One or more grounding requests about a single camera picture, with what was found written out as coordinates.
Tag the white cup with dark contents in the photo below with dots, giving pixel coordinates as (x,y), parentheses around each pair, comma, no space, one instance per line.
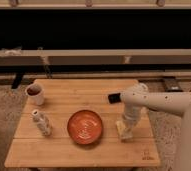
(35,93)

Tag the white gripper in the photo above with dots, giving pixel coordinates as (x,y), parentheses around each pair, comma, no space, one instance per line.
(131,116)

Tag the orange bowl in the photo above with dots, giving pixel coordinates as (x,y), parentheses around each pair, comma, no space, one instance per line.
(85,127)

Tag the white patterned bottle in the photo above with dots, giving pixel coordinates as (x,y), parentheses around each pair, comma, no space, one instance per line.
(42,122)

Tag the wooden bench rail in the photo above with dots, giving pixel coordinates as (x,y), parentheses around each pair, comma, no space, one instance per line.
(94,57)

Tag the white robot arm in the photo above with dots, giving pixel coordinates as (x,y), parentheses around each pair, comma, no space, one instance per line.
(178,103)

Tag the black phone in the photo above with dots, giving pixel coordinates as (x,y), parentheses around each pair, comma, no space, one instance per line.
(114,98)

